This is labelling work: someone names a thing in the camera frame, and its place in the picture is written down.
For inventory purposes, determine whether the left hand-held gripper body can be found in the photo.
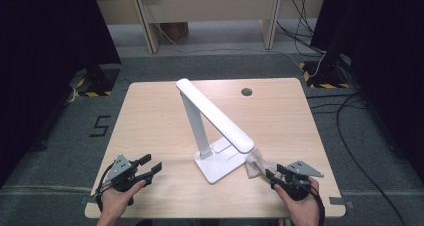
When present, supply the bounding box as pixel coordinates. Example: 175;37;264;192
99;154;148;194

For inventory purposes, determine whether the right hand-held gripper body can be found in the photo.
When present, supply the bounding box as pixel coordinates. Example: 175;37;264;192
270;160;324;202

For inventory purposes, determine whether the beige cloth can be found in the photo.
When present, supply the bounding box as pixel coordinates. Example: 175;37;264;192
245;148;278;180

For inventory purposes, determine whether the white desk lamp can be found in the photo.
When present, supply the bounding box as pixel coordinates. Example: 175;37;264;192
175;78;256;184

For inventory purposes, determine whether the person's right hand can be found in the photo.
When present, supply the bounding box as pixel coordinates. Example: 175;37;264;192
273;177;322;226

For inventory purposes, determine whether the person's left hand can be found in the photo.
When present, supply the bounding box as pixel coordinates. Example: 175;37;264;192
96;180;147;226

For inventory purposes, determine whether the grey tape piece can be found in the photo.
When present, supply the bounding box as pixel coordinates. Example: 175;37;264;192
329;196;355;210
80;194;98;205

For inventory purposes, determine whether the black stand base hazard tape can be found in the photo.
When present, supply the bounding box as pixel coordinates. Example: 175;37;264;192
68;64;121;99
298;54;351;90

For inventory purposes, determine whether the brown cardboard box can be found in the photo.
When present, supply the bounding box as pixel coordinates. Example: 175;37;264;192
159;21;189;42

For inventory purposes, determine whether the black curtain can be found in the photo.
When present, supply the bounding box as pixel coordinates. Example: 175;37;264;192
311;0;424;184
0;0;122;187

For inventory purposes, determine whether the beige background desk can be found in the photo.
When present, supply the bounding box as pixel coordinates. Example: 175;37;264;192
90;0;329;55

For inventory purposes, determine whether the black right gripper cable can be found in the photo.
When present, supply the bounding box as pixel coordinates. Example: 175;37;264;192
308;182;326;226

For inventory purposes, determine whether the long black floor cable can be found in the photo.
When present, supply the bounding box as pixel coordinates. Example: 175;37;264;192
306;91;408;226

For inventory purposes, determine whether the white floor cable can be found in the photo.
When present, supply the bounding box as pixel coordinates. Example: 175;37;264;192
139;0;328;79

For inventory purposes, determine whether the bundle of black hanging cables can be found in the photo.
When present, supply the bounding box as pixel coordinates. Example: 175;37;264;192
276;0;326;55

